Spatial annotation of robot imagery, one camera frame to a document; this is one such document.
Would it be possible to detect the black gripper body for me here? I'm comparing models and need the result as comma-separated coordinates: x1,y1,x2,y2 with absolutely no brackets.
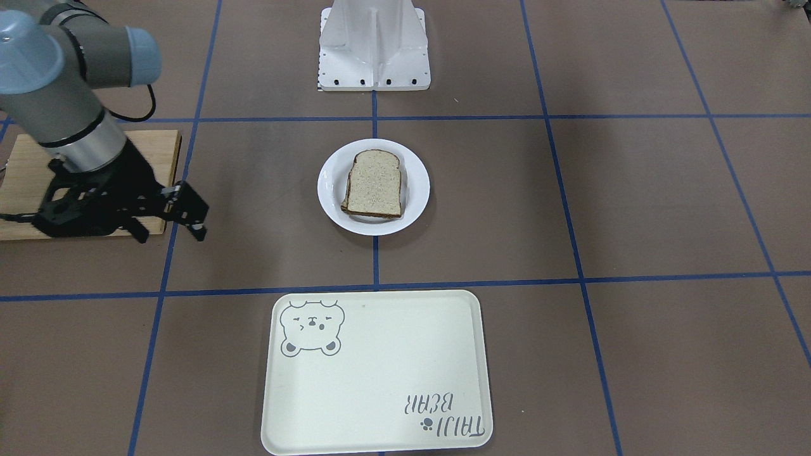
51,139,167,238

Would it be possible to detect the white round plate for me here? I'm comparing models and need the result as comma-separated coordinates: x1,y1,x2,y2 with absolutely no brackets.
317,139,431,236

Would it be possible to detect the white bread slice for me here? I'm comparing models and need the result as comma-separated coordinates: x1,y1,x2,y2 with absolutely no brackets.
341,148,403,219

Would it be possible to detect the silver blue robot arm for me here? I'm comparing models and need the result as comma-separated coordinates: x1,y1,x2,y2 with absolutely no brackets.
1,1,209,243

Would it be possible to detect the bread slice with fried egg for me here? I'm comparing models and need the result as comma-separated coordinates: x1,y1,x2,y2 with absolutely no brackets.
342,167,402,219

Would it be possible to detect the wooden cutting board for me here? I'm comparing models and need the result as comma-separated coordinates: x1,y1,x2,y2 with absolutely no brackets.
1,130,182,214

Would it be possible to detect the cream bear serving tray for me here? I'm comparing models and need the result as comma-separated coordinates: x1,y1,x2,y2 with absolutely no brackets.
260,289,494,455

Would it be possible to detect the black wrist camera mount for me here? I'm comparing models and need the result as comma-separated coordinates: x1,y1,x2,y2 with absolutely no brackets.
32,158,125,238

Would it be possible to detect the white pedestal column base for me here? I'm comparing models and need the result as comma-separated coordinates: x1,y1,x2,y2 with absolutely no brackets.
317,1,431,92

